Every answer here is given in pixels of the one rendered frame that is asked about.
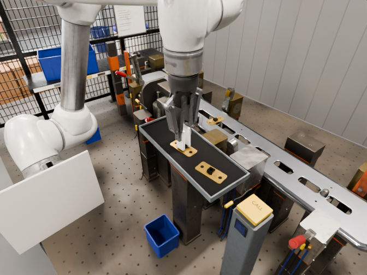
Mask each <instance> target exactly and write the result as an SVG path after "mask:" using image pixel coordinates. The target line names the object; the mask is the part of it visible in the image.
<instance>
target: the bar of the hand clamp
mask: <svg viewBox="0 0 367 275"><path fill-rule="evenodd" d="M137 56H138V57H140V56H141V54H140V52H137V54H134V53H130V54H129V57H128V59H130V60H131V62H132V66H133V69H134V73H135V77H136V78H137V79H138V80H139V81H140V80H142V79H143V78H142V75H141V72H140V68H139V64H138V60H137Z"/></svg>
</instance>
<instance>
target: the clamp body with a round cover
mask: <svg viewBox="0 0 367 275"><path fill-rule="evenodd" d="M201 136H203V137H204V138H206V139H207V140H208V141H209V142H211V143H212V144H213V145H214V146H216V147H217V148H218V149H219V150H221V151H222V152H223V153H225V154H226V149H227V141H228V136H227V135H226V134H224V133H223V132H221V131H220V130H218V129H213V130H211V131H209V132H207V133H204V134H202V135H201ZM219 201H220V198H218V199H216V200H215V201H213V202H211V203H210V202H209V201H208V200H207V199H206V198H205V197H204V196H203V205H202V207H203V208H204V209H205V210H207V209H208V208H209V207H211V206H212V205H214V204H215V203H217V202H219Z"/></svg>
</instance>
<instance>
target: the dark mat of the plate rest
mask: <svg viewBox="0 0 367 275"><path fill-rule="evenodd" d="M142 128H143V129H144V130H145V131H146V132H147V133H148V134H149V135H150V136H151V137H152V138H153V139H154V140H155V141H156V142H157V143H158V144H159V145H160V146H161V147H162V148H163V149H164V150H165V151H166V152H167V153H168V154H169V155H170V156H171V157H172V158H173V159H174V160H175V161H176V162H177V163H178V164H179V165H180V166H181V167H182V168H183V169H184V170H185V171H186V172H187V173H188V174H189V175H190V176H191V177H192V178H193V179H194V180H195V181H196V182H197V183H198V184H199V185H200V186H201V187H202V188H203V189H204V190H205V191H206V192H207V193H208V194H209V195H210V196H213V195H215V194H216V193H218V192H219V191H221V190H222V189H224V188H225V187H227V186H229V185H230V184H232V183H234V182H235V181H237V180H238V179H240V178H242V177H243V176H245V175H246V173H245V172H243V171H242V170H241V169H240V168H238V167H237V166H236V165H235V164H233V163H232V162H231V161H230V160H228V159H227V158H226V157H225V156H223V155H222V154H221V153H220V152H219V151H217V150H216V149H214V148H213V147H212V146H211V145H209V144H208V143H207V142H206V141H204V140H203V139H202V138H201V137H199V136H198V135H197V134H196V133H194V132H193V131H192V133H191V147H193V148H194V149H195V150H197V153H196V154H194V155H193V156H191V157H187V156H185V155H184V154H182V153H181V152H179V151H178V150H176V149H175V148H173V147H172V146H171V145H170V144H171V143H172V142H173V141H175V133H173V132H172V131H170V130H169V127H168V122H167V118H164V119H161V120H159V121H156V122H153V123H151V124H148V125H145V126H143V127H142ZM201 162H206V163H207V164H209V165H211V166H212V167H214V168H215V169H217V170H219V171H221V172H222V173H224V174H226V175H227V178H226V179H225V180H224V181H223V182H222V183H221V184H217V183H216V182H214V181H213V180H211V179H209V178H208V177H206V176H204V175H203V174H201V173H200V172H198V171H197V170H196V169H195V168H196V166H198V165H199V164H200V163H201Z"/></svg>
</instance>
